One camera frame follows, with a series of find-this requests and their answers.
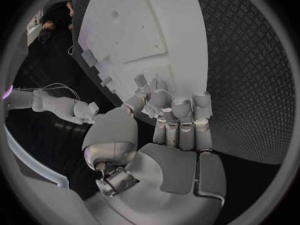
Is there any white task board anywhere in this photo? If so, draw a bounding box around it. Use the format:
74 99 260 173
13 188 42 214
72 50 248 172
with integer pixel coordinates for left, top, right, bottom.
76 0 210 126

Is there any white cable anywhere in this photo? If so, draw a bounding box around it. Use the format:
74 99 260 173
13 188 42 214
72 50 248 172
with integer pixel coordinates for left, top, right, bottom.
17 82 81 101

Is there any person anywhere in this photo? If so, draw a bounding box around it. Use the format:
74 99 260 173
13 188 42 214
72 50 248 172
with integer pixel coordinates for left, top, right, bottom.
38 0 75 44

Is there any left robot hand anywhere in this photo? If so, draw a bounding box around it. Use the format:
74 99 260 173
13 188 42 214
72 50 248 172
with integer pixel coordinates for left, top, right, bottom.
81 74 228 225

